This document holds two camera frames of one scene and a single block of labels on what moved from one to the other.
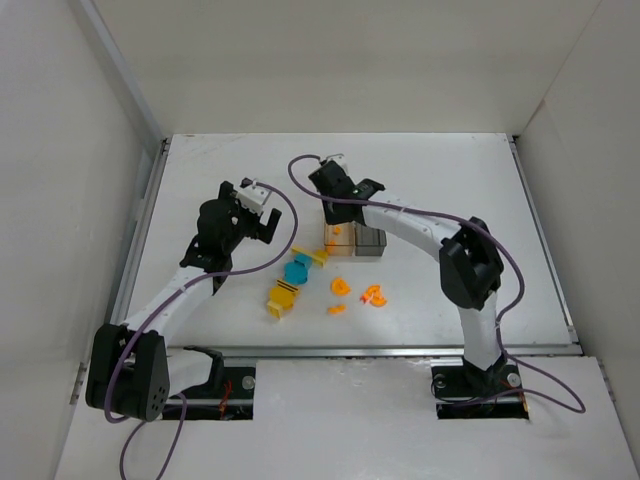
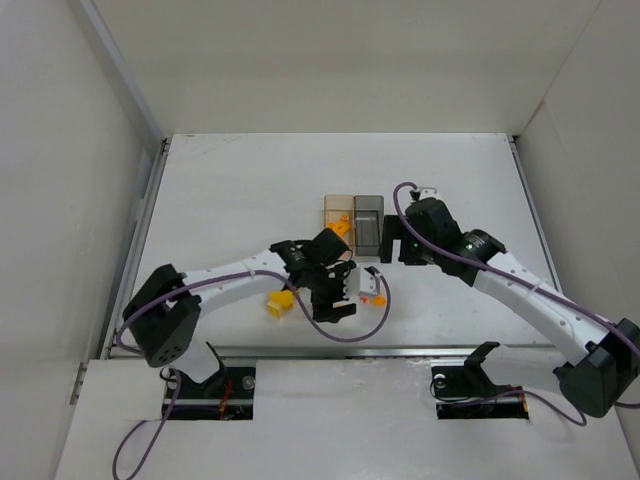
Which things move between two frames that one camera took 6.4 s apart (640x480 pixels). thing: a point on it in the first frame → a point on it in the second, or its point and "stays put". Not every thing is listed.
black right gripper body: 341,211 → 393,231
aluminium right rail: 543,238 stays put
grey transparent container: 369,242 stays put
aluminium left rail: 122,286 stays put
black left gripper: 248,220 → 329,291
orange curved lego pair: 374,295 stays put
